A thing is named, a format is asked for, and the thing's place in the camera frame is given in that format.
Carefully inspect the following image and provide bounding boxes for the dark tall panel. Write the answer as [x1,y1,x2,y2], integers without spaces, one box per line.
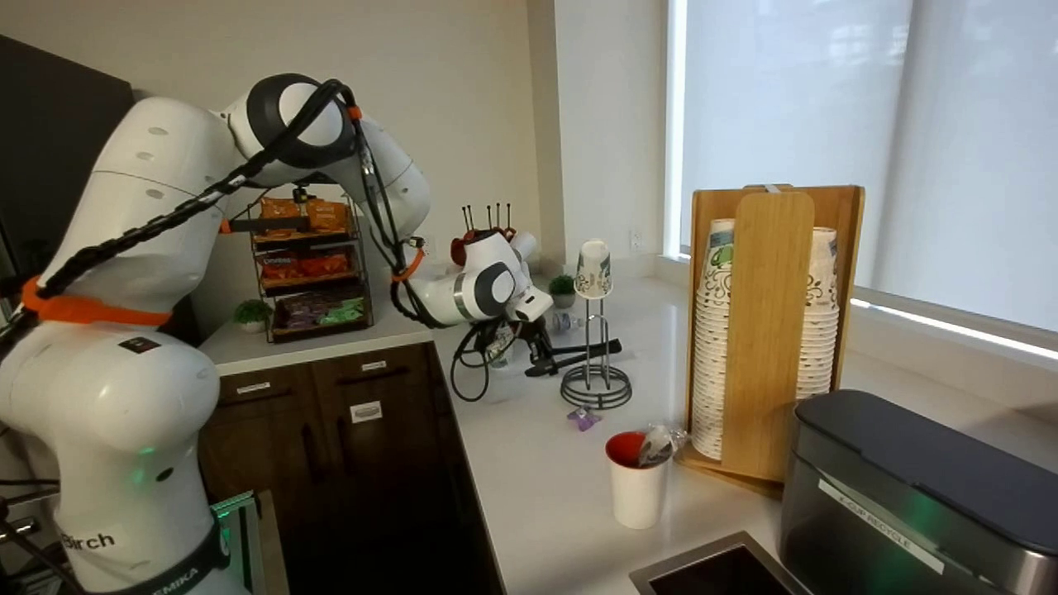
[0,31,149,291]

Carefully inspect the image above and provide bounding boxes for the wide orange arm strap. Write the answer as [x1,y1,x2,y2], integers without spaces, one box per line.
[16,272,175,333]

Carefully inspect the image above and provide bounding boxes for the white cabinet label sticker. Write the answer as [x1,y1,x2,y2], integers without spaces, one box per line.
[348,397,386,431]

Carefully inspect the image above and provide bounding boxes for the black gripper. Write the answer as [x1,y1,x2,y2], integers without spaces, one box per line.
[517,287,572,378]

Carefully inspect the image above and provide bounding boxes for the tea bag rack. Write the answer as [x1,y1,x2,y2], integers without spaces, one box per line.
[225,196,377,347]

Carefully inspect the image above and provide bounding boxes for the black wire cup stand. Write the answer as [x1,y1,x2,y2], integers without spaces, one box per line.
[554,293,638,417]

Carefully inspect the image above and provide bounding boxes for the mug tree with red mugs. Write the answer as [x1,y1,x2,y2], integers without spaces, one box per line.
[447,200,543,272]

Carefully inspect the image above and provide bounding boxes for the countertop sink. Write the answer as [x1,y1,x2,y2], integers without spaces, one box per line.
[626,530,813,595]

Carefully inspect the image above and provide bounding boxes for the small green potted plant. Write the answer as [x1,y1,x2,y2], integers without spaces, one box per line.
[547,272,581,333]
[232,293,273,336]

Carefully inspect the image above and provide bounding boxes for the black tongs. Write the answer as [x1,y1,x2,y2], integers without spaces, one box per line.
[521,336,626,380]

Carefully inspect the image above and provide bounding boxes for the dark wooden cabinet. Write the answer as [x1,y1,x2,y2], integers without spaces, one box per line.
[195,341,506,595]

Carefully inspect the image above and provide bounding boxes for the white window blind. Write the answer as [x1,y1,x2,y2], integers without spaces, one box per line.
[670,0,1058,336]

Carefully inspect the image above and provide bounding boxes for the black countertop appliance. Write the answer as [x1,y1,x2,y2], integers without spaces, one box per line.
[777,388,1058,595]

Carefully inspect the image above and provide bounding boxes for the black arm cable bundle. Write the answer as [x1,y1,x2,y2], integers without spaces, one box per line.
[0,75,537,406]

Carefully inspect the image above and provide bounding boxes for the narrow orange arm strap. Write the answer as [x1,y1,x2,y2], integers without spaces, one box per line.
[386,243,431,291]

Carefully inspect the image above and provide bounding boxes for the wooden cup dispenser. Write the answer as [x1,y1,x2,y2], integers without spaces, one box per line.
[684,182,867,486]

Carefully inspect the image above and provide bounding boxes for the white mug red inside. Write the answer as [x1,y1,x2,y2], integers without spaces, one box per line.
[601,425,689,532]

